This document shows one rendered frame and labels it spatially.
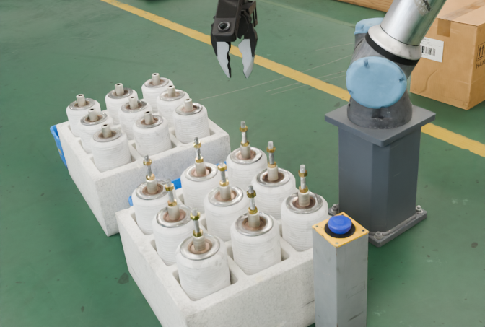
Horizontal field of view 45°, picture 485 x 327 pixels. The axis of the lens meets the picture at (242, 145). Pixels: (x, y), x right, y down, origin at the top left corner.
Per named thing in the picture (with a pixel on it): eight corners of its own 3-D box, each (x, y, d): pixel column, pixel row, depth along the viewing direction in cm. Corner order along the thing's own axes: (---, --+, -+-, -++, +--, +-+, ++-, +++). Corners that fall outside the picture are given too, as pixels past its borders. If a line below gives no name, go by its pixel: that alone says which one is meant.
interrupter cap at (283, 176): (260, 191, 124) (260, 188, 123) (252, 173, 130) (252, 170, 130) (294, 185, 125) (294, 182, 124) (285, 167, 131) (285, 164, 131)
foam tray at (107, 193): (180, 137, 201) (172, 89, 192) (235, 188, 171) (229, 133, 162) (69, 174, 186) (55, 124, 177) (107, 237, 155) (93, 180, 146)
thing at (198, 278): (193, 298, 123) (182, 230, 114) (238, 301, 121) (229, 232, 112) (182, 333, 115) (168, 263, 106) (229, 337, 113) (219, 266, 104)
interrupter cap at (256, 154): (254, 146, 141) (254, 143, 141) (267, 159, 135) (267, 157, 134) (225, 154, 139) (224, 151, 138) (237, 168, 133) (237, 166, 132)
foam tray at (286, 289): (264, 214, 158) (259, 157, 149) (357, 301, 128) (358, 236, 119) (128, 271, 143) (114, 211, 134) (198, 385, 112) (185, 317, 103)
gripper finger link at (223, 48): (236, 68, 131) (238, 29, 126) (229, 79, 126) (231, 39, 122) (223, 66, 132) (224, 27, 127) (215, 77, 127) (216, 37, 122)
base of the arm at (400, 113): (377, 94, 148) (377, 58, 143) (426, 113, 137) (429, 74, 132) (333, 114, 140) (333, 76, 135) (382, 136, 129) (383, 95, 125)
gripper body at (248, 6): (259, 27, 127) (255, -30, 121) (249, 40, 120) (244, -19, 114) (225, 27, 129) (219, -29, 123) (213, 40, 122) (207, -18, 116)
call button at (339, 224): (341, 221, 103) (341, 211, 102) (356, 232, 100) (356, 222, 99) (323, 229, 101) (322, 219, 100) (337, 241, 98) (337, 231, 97)
